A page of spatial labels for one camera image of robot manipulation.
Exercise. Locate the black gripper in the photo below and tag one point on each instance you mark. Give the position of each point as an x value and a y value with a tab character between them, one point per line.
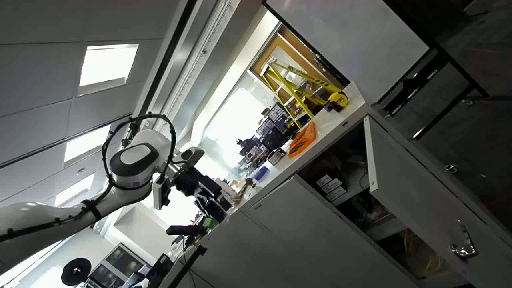
196	182

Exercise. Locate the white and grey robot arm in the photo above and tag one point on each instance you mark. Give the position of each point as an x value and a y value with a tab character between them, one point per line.
132	160

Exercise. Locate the closed white cabinet door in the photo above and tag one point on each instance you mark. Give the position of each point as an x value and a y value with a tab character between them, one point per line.
304	240

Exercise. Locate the white base cabinet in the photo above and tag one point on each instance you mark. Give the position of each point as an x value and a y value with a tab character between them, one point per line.
320	224

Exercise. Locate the glass door cabinet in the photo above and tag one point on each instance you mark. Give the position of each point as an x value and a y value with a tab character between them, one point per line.
116	266

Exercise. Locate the open white cabinet door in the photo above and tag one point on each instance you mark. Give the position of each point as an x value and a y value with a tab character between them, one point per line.
420	192

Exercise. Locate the green box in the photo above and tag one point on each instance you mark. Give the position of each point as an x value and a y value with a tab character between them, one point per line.
207	222

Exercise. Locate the blue container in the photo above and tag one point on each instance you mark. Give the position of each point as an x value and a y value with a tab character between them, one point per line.
261	173

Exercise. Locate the black mesh basket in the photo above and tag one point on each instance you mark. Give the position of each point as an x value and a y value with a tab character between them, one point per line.
276	156

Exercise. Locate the window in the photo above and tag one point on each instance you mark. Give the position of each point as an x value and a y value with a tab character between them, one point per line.
232	120

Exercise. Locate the orange plastic tray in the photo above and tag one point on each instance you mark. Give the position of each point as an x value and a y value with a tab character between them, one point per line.
302	140

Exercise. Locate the stack of labelled boxes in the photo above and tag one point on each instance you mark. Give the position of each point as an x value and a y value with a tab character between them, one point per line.
331	187

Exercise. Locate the ceiling light panel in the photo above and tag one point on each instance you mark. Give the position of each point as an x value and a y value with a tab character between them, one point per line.
107	66
74	191
86	143

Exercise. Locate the black round disc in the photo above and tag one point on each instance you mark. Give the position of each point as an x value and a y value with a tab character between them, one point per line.
76	271

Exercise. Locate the camera on mount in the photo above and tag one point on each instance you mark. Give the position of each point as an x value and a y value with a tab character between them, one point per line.
188	231

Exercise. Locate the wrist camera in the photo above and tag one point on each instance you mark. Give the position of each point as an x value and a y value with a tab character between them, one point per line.
160	194

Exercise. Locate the yellow metal frame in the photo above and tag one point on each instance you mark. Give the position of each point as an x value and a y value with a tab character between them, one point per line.
298	94

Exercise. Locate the white wall cabinet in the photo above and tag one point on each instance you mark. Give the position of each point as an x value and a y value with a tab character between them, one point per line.
352	36

